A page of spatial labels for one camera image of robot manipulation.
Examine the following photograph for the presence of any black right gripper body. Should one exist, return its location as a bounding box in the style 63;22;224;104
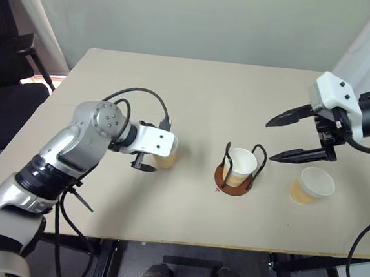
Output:
311;104;355;164

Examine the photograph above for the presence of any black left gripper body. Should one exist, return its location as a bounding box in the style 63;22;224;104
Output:
129;151;146;170

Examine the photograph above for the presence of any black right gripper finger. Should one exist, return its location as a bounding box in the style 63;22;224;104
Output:
268;143;330;167
264;99;316;132

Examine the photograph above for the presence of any paper cup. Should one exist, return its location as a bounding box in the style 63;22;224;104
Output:
221;146;260;189
288;164;338;209
152;141;183;171

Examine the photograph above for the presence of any black office chair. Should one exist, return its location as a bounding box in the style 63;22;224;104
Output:
0;0;63;181

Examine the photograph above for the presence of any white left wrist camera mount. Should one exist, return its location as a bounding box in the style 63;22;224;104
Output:
118;122;181;160

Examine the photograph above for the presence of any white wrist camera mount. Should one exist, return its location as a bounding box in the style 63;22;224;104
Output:
118;122;181;160
303;70;370;145

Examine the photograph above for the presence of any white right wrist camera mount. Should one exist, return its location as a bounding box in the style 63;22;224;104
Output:
303;70;370;145

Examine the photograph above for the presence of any black cable tie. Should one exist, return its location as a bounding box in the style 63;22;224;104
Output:
66;182;97;214

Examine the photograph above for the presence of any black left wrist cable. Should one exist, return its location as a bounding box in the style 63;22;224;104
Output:
99;85;176;135

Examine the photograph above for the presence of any wire cup holder brown base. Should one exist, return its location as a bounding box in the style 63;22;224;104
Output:
212;140;269;200

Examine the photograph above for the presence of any black table frame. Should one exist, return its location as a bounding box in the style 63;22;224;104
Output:
32;231;352;277

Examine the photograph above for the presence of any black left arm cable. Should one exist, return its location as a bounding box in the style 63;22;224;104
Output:
49;182;101;277

